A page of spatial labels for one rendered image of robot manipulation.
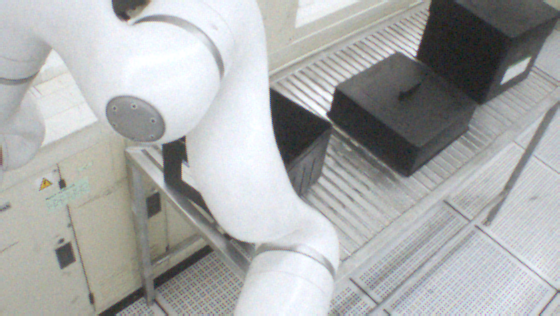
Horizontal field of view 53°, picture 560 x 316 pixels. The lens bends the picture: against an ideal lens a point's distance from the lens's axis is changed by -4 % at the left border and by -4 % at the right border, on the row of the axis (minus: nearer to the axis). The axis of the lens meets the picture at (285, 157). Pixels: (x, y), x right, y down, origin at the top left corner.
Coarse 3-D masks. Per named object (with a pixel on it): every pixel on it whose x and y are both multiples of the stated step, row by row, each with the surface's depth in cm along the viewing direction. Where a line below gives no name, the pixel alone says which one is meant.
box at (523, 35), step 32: (448, 0) 164; (480, 0) 165; (512, 0) 168; (448, 32) 170; (480, 32) 160; (512, 32) 155; (544, 32) 167; (448, 64) 175; (480, 64) 166; (512, 64) 167; (480, 96) 170
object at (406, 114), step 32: (384, 64) 163; (416, 64) 165; (352, 96) 152; (384, 96) 153; (416, 96) 155; (448, 96) 157; (352, 128) 156; (384, 128) 147; (416, 128) 146; (448, 128) 149; (416, 160) 146
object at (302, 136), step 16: (272, 96) 140; (272, 112) 143; (288, 112) 140; (304, 112) 136; (288, 128) 143; (304, 128) 139; (320, 128) 136; (176, 144) 125; (288, 144) 146; (304, 144) 142; (320, 144) 131; (176, 160) 129; (288, 160) 144; (304, 160) 128; (320, 160) 138; (176, 176) 133; (288, 176) 126; (304, 176) 134; (320, 176) 144; (192, 192) 132; (304, 192) 140
